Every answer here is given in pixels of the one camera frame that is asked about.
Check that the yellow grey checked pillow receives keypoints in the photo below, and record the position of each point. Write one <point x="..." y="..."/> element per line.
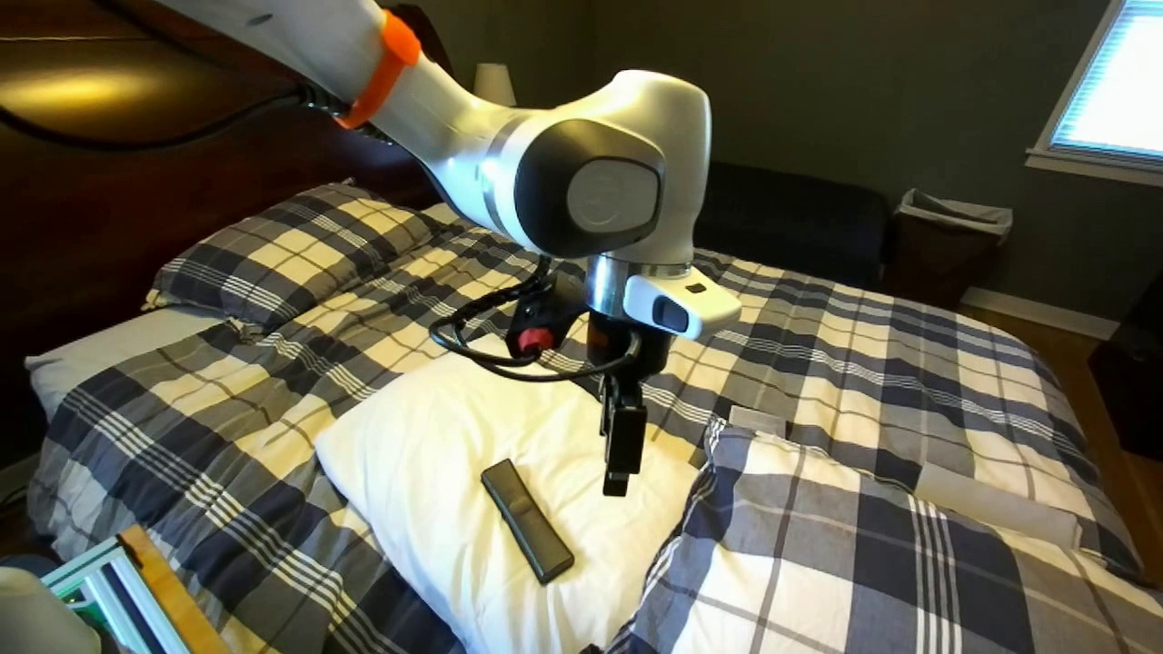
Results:
<point x="276" y="256"/>

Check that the dark wooden headboard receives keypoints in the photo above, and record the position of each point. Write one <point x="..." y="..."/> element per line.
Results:
<point x="73" y="221"/>

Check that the brown bin with grey liner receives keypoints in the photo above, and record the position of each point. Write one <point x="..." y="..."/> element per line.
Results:
<point x="949" y="248"/>

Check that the yellow grey checked comforter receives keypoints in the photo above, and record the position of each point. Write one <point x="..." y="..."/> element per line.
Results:
<point x="847" y="350"/>

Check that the white pillow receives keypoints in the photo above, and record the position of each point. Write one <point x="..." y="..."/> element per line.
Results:
<point x="423" y="486"/>
<point x="110" y="347"/>

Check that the wooden board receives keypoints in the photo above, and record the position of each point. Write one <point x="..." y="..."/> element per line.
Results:
<point x="175" y="595"/>

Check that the white baseboard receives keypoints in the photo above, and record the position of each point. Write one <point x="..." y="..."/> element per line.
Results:
<point x="1042" y="314"/>

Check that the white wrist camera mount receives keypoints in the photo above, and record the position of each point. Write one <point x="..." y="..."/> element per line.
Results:
<point x="677" y="303"/>

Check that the large grey flat pad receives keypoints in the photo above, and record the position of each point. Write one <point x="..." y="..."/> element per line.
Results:
<point x="992" y="505"/>

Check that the bright window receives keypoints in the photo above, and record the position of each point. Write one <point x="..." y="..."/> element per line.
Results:
<point x="1113" y="86"/>

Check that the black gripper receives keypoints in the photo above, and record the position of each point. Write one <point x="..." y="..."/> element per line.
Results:
<point x="636" y="350"/>

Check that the small table lamp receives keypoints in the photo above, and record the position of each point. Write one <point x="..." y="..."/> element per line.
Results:
<point x="496" y="86"/>

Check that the black remote control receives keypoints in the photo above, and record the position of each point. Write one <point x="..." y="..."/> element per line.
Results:
<point x="528" y="521"/>

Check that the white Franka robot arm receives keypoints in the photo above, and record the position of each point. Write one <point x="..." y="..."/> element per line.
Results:
<point x="485" y="132"/>

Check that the plaid checkered cloth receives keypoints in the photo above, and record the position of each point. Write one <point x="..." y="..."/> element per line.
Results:
<point x="847" y="568"/>

